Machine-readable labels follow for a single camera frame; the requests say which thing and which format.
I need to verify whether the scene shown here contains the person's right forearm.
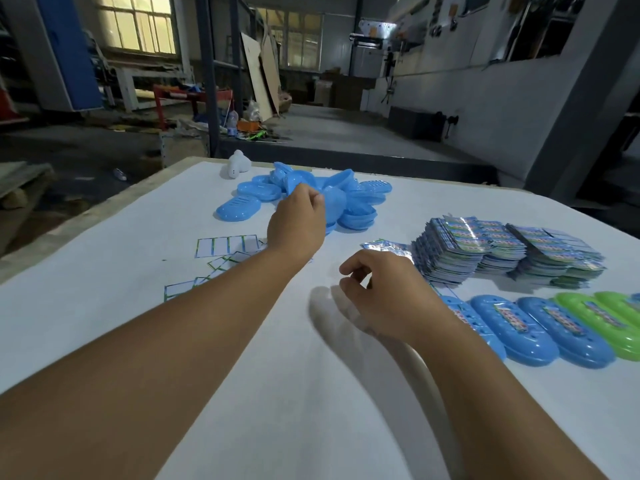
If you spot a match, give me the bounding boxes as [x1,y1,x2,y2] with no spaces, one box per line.
[409,299,609,480]

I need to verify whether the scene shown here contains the small white plastic figure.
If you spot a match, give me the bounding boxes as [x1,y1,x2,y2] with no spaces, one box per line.
[222,149,252,179]

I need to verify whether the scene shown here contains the wooden pallet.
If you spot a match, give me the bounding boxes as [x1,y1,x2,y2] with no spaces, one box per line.
[0,162,53,211]

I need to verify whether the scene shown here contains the person's left hand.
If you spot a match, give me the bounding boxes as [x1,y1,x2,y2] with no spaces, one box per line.
[266,183,327,268]

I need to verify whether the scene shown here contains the grey slanted pillar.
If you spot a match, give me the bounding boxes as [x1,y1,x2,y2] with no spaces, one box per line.
[525,0,640,201]

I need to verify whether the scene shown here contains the glossy sticker sheets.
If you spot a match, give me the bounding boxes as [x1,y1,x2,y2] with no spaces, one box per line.
[359,238,416,263]

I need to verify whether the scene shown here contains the thick dark steel post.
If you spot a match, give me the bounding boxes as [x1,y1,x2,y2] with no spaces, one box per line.
[195,0,221,158]

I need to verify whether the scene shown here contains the person's right hand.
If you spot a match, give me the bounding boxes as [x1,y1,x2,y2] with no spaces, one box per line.
[339,249,446,345]

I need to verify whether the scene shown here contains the silver machine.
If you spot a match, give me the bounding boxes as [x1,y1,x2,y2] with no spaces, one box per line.
[349,18,396,79]

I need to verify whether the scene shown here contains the large bright window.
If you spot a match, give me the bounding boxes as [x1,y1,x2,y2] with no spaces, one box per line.
[97,0,177,55]

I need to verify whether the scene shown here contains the brown leaning board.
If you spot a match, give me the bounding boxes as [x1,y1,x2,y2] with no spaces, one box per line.
[259,29,282,115]

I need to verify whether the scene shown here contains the white metal workbench frame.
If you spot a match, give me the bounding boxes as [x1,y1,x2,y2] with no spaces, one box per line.
[112,64,193,113]

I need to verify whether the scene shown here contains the blue and white machine cabinet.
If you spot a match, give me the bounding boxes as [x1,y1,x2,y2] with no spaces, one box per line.
[32,0,103,113]

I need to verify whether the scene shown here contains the green soap dish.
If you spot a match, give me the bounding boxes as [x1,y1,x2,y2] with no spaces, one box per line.
[595,291,640,328]

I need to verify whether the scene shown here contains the fanned backing sheets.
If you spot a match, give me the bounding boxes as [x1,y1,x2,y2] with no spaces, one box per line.
[207,252,251,273]

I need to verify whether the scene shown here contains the stacks of colourful sticker sheets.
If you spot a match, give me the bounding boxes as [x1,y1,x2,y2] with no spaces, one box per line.
[412,214,607,289]

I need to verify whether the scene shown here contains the red metal table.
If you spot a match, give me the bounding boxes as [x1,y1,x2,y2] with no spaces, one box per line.
[153,84,233,131]

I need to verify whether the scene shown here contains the thin dark steel post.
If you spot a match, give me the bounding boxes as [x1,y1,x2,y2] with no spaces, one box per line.
[229,0,245,118]

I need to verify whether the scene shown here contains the black box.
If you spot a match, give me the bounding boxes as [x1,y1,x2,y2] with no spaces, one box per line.
[389,105,446,142]

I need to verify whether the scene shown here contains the pale leaning plywood board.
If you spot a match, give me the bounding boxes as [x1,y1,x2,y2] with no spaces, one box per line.
[241,32,275,122]

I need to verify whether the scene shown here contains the wide window with grid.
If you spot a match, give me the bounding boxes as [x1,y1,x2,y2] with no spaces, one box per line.
[255,9,323,71]

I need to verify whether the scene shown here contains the green-edged sticker sheet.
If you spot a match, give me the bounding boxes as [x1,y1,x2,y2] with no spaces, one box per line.
[195,235,261,259]

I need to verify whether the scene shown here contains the pile of blue soap dishes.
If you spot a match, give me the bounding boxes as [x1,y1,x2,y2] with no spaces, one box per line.
[215,162,393,235]

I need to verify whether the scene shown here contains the pale wooden crate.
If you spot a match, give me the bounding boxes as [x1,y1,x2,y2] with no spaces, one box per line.
[159,132,210,168]

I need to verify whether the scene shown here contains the person's left forearm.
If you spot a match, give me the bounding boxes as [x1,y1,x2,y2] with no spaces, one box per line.
[0,244,313,480]

